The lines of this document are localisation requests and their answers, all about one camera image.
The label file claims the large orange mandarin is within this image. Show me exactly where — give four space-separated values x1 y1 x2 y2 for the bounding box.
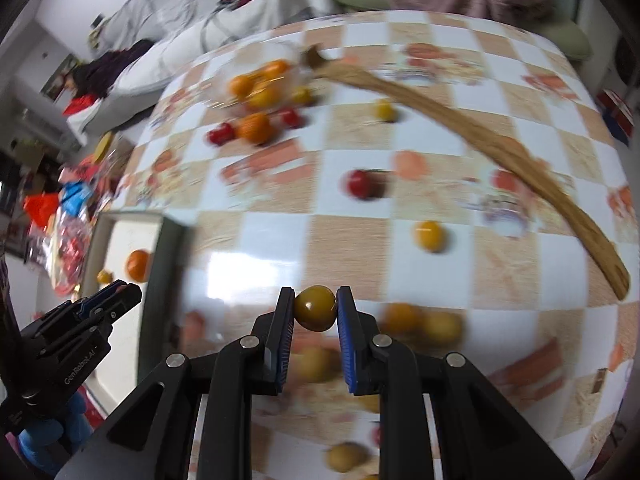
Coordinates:
125 249 151 283

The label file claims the blue gloved left hand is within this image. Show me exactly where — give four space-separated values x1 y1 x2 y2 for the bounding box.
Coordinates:
17 392 92 477

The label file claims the white shallow tray box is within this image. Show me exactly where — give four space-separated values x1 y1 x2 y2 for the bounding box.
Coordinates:
74 211 188 411

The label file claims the pile of snack packets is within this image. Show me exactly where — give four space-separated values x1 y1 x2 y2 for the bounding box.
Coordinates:
23 151 128 297

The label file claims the red cherry tomato pair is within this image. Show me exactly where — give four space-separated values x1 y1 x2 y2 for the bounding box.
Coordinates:
206 122 236 146

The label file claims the small orange mandarin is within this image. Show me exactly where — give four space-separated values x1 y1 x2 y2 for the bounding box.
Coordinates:
236 113 277 145

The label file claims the clear glass fruit bowl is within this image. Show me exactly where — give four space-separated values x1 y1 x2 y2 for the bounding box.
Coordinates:
207 41 304 116

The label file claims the long wooden back scratcher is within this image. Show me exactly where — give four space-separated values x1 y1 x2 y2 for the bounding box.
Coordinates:
303 46 631 300

